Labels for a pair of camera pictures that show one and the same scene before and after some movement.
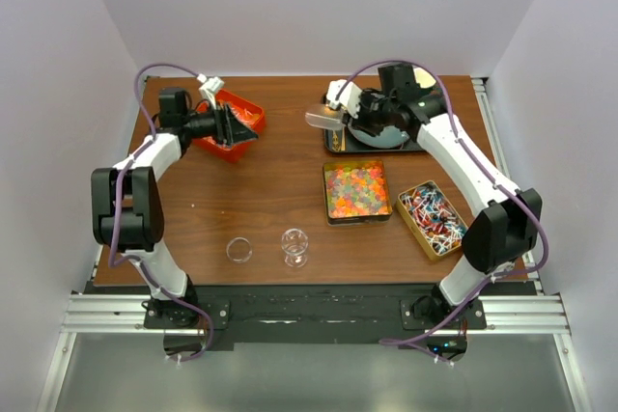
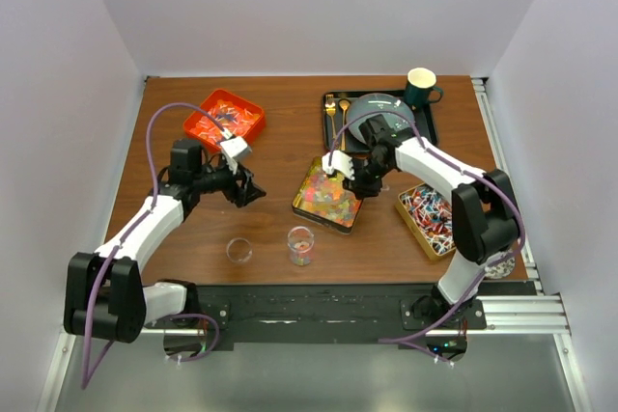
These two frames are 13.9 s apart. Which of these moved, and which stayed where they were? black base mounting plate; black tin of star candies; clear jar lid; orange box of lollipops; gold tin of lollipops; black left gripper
Moved: black tin of star candies; black left gripper
Stayed: gold tin of lollipops; orange box of lollipops; clear jar lid; black base mounting plate
